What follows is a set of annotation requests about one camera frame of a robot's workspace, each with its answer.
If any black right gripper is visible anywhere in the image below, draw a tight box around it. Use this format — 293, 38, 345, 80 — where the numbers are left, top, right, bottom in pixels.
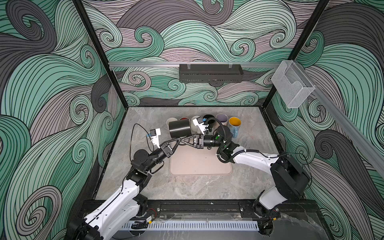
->
182, 134, 227, 152

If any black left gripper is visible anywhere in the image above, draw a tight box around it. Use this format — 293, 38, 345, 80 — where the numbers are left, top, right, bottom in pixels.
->
143, 138, 179, 174

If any white ribbed mug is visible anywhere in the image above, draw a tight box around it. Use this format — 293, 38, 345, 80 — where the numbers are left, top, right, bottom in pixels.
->
191, 116, 201, 134

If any beige pink ribbed mug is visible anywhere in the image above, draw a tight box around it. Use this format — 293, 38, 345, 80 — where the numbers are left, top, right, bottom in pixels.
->
216, 113, 229, 126

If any blue butterfly mug yellow inside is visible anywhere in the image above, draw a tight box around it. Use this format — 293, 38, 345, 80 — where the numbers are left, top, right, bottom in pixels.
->
228, 117, 242, 138

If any light pink mug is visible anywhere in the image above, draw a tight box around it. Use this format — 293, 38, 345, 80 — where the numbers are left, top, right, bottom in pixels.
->
166, 118, 178, 128

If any black mug white base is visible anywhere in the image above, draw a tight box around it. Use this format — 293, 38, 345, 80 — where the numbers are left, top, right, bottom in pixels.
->
203, 115, 214, 120

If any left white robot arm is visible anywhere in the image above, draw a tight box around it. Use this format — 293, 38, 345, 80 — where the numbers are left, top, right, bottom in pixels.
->
64, 138, 182, 240

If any beige silicone drying mat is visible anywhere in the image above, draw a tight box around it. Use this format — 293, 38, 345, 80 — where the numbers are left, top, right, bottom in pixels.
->
170, 145, 233, 176

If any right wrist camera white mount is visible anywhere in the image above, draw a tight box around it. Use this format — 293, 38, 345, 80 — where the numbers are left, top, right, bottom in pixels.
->
195, 117, 210, 136

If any black wall tray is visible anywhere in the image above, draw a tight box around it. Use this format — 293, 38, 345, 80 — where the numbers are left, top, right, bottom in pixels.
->
179, 64, 244, 84

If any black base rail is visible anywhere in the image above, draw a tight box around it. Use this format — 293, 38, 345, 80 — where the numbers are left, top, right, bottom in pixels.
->
80, 198, 281, 223

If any aluminium wall rail back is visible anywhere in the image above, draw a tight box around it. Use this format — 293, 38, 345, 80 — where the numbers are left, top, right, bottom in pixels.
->
108, 61, 281, 69

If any aluminium wall rail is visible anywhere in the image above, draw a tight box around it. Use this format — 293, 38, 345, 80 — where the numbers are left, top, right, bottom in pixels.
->
108, 61, 281, 69
294, 62, 384, 176

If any white slotted cable duct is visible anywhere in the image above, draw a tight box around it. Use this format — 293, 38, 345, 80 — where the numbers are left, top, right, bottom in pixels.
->
140, 221, 259, 232

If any black corner frame post right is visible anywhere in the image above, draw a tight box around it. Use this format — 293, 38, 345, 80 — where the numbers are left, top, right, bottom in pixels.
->
262, 1, 329, 110

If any black corner frame post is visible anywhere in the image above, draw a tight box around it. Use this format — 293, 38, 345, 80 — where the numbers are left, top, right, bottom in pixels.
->
262, 1, 329, 110
73, 0, 129, 111

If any clear plastic wall bin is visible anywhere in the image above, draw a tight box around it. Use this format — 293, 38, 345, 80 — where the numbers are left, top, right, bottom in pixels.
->
272, 60, 315, 109

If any black corner frame post left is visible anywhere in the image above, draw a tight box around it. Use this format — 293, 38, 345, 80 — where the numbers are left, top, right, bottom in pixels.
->
73, 0, 129, 111

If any aluminium wall rail right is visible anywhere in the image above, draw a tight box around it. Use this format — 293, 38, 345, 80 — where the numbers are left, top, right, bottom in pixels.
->
294, 62, 384, 176

